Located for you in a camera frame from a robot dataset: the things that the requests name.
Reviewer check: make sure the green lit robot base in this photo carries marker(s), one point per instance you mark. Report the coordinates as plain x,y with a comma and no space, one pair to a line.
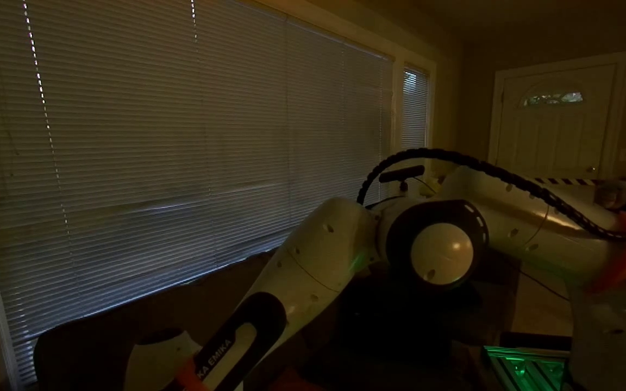
527,371

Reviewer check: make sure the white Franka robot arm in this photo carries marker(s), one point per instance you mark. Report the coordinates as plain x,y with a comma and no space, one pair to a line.
313,252

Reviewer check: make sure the narrow side window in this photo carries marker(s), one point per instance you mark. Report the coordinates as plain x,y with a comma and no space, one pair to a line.
412,109

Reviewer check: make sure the wide window blinds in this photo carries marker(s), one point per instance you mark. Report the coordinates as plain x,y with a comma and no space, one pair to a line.
146,145

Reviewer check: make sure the white panel door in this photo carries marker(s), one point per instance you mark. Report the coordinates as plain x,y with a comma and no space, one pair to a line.
566,137

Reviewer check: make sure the brown sofa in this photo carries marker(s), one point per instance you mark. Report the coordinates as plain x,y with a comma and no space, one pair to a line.
86,355

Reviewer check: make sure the black bar camera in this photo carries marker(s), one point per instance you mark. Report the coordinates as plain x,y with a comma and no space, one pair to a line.
402,175

